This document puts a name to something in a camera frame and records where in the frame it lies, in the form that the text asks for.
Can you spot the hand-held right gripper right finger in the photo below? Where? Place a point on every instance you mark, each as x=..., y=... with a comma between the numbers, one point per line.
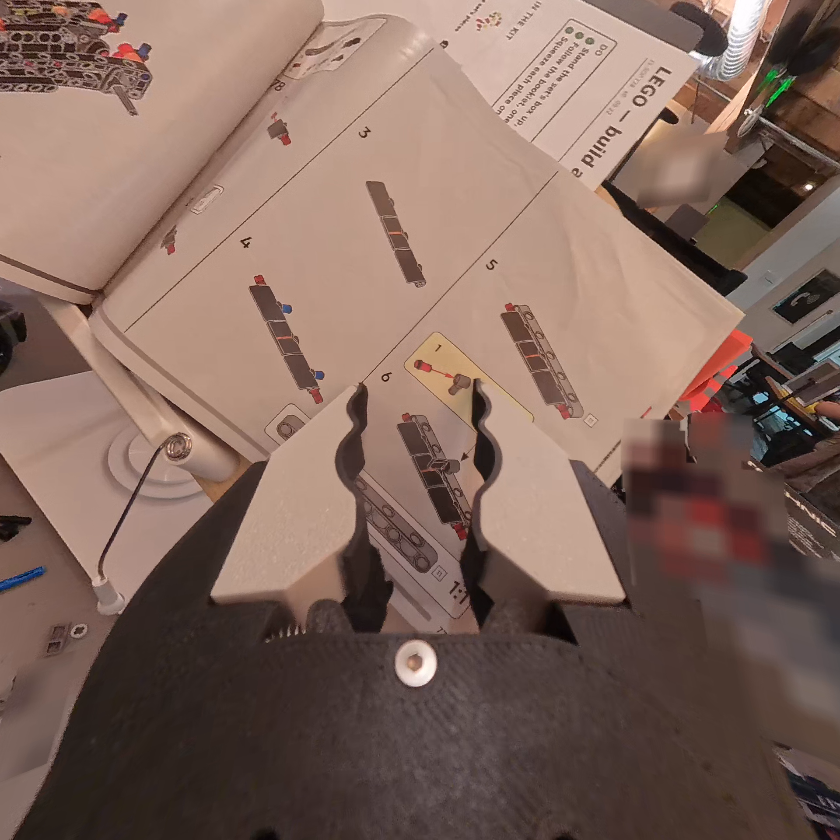
x=551, y=525

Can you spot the grey lego piece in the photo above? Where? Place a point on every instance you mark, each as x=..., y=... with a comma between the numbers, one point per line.
x=59, y=640

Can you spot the white desk stand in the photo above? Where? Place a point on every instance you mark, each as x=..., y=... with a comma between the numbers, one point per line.
x=131, y=394

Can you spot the orange plastic crate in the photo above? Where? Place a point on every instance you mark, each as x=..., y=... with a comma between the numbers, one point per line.
x=722, y=361

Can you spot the dark wall sign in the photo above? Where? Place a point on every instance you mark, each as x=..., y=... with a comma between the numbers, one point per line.
x=807, y=298

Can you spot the black lego set box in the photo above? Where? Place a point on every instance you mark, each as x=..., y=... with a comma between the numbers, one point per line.
x=814, y=518

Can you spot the black lego piece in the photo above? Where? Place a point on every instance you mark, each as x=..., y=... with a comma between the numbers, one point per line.
x=13, y=525

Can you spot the silver ventilation duct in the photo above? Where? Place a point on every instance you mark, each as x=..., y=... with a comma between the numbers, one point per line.
x=735, y=46

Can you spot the blue lego piece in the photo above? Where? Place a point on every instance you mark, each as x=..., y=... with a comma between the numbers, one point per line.
x=23, y=579

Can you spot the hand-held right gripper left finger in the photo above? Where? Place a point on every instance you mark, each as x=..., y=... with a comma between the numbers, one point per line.
x=282, y=525

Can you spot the lego instruction booklet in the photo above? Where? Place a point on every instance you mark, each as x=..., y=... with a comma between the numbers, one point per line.
x=459, y=197

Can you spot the printed instruction poster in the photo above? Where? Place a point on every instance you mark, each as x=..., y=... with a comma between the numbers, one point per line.
x=590, y=111

